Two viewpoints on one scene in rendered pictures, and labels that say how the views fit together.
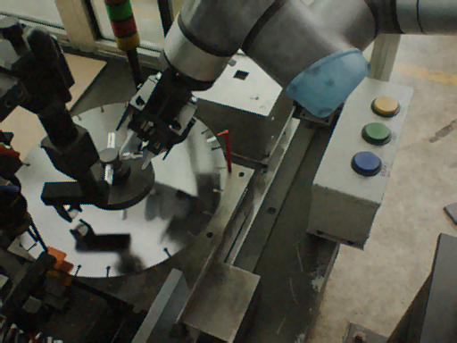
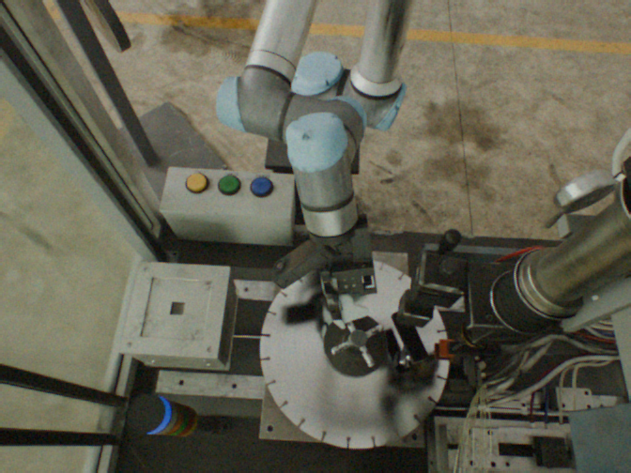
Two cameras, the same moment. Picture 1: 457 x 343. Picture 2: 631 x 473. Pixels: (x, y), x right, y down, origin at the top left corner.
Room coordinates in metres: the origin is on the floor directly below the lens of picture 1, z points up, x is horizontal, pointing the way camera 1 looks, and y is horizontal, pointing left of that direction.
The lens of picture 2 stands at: (0.60, 0.27, 1.74)
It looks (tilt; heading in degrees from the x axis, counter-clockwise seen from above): 65 degrees down; 241
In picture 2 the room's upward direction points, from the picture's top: 3 degrees clockwise
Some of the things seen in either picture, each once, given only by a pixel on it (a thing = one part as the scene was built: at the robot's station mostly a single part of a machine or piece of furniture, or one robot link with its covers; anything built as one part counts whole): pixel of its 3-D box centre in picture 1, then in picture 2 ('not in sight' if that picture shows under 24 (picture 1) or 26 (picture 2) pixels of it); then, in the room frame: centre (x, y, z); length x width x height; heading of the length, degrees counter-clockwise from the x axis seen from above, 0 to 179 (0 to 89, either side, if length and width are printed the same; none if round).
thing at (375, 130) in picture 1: (376, 134); (229, 185); (0.52, -0.26, 0.90); 0.04 x 0.04 x 0.02
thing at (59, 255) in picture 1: (39, 289); (465, 351); (0.28, 0.26, 0.95); 0.10 x 0.03 x 0.07; 151
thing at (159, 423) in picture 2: not in sight; (149, 414); (0.75, 0.16, 1.14); 0.05 x 0.04 x 0.03; 61
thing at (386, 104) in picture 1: (385, 107); (197, 183); (0.59, -0.30, 0.90); 0.04 x 0.04 x 0.02
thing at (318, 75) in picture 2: not in sight; (318, 86); (0.23, -0.42, 0.91); 0.13 x 0.12 x 0.14; 137
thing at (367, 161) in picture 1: (366, 163); (261, 187); (0.46, -0.23, 0.90); 0.04 x 0.04 x 0.02
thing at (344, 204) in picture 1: (361, 159); (233, 207); (0.53, -0.25, 0.82); 0.28 x 0.11 x 0.15; 151
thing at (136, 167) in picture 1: (115, 171); (355, 343); (0.45, 0.17, 0.96); 0.11 x 0.11 x 0.03
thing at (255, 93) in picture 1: (242, 102); (186, 318); (0.71, -0.05, 0.82); 0.18 x 0.18 x 0.15; 61
